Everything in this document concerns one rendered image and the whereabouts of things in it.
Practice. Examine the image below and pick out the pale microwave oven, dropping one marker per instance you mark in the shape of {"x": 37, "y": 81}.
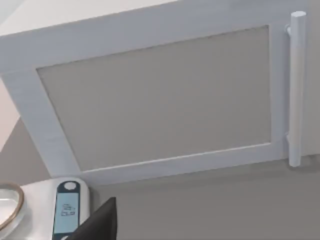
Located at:
{"x": 160, "y": 50}

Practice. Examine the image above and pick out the pale microwave door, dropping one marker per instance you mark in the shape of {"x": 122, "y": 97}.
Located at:
{"x": 160, "y": 100}

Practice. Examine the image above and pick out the white bowl with brown rim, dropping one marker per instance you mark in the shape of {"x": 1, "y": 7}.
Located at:
{"x": 10, "y": 207}

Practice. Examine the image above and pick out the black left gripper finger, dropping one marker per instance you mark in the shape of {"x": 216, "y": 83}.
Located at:
{"x": 105, "y": 222}

